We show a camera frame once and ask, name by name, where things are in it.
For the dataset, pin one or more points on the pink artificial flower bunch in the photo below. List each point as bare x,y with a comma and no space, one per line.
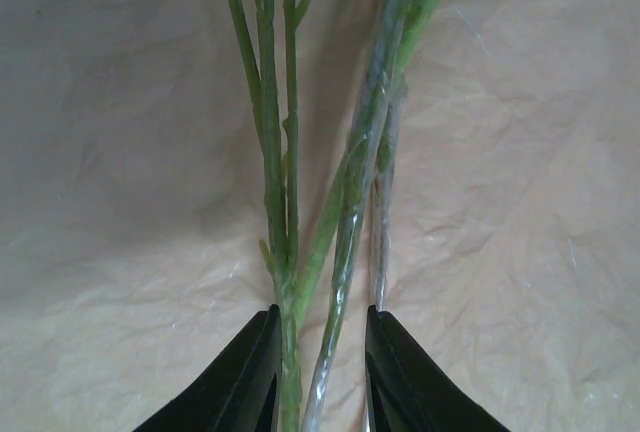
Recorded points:
358,171

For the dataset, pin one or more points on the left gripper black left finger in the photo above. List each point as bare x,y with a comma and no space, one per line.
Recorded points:
238,392

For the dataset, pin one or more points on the orange artificial flower bunch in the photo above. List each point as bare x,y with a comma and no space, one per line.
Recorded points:
324,240

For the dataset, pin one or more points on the blue artificial flower bunch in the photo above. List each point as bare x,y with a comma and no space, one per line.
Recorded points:
279,141

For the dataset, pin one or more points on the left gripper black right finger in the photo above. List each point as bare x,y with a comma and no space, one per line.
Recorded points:
407,391

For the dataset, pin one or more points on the green and orange wrapping paper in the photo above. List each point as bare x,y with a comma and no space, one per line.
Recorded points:
131,207

